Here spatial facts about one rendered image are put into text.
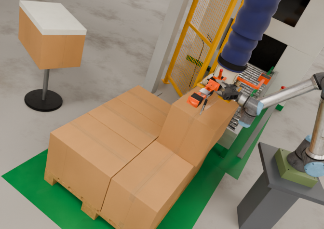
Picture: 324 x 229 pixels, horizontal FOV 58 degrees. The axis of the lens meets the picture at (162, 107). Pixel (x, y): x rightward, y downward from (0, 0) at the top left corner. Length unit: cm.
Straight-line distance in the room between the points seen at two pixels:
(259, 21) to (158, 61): 198
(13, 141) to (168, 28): 212
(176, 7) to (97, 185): 224
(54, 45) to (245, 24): 165
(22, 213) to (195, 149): 140
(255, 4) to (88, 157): 156
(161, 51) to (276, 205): 220
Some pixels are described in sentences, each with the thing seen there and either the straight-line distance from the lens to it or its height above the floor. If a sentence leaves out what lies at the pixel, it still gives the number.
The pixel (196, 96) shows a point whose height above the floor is 127.
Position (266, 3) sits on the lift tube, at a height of 185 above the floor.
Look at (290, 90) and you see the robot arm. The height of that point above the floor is 141.
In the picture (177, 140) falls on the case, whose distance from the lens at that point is 241.
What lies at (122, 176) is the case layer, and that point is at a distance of 215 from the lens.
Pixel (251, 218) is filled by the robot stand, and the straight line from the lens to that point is 290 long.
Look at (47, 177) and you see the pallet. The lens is 269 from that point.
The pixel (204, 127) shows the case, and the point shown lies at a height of 92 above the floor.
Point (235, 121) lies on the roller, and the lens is 326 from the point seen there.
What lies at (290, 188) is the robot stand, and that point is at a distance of 249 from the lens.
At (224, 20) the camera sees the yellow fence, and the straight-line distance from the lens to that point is 347.
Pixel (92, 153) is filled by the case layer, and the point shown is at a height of 54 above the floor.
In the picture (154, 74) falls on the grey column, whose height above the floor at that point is 32.
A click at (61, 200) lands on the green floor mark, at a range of 263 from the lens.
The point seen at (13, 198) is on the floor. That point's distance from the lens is 264.
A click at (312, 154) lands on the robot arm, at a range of 231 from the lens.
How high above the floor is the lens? 214
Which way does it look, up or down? 33 degrees down
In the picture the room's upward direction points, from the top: 21 degrees clockwise
